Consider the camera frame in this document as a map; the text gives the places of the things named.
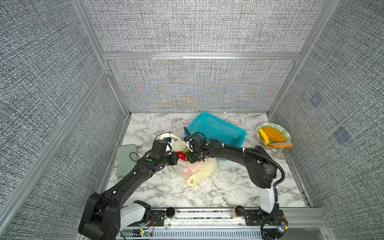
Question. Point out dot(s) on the yellow banana toy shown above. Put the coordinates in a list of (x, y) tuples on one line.
[(264, 137)]

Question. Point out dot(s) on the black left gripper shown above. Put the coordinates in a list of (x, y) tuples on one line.
[(174, 160)]

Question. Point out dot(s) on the black knob on rail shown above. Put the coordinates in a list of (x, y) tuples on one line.
[(239, 212), (170, 213)]

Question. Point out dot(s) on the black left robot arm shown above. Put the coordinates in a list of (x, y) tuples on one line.
[(101, 219)]

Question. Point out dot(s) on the aluminium front rail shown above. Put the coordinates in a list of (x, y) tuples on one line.
[(138, 223)]

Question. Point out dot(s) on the round orange bread toy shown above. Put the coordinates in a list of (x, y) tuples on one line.
[(274, 134)]

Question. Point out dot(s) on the right black knob on rail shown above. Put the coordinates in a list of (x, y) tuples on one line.
[(239, 212)]

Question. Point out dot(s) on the teal plastic basket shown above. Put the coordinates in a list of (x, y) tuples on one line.
[(215, 128)]

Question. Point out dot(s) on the light green scalloped plate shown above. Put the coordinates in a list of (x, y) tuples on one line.
[(276, 126)]

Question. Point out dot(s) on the translucent yellowish plastic bag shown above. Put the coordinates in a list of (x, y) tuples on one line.
[(194, 173)]

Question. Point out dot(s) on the left black knob on rail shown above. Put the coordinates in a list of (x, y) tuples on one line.
[(170, 213)]

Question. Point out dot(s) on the green waffle cloth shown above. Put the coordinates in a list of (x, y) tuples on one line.
[(126, 159)]

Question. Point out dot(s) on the orange toast slice toy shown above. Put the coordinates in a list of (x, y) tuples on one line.
[(280, 145)]

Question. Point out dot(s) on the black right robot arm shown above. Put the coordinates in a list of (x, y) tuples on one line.
[(263, 171)]

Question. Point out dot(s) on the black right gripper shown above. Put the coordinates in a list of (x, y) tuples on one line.
[(190, 159)]

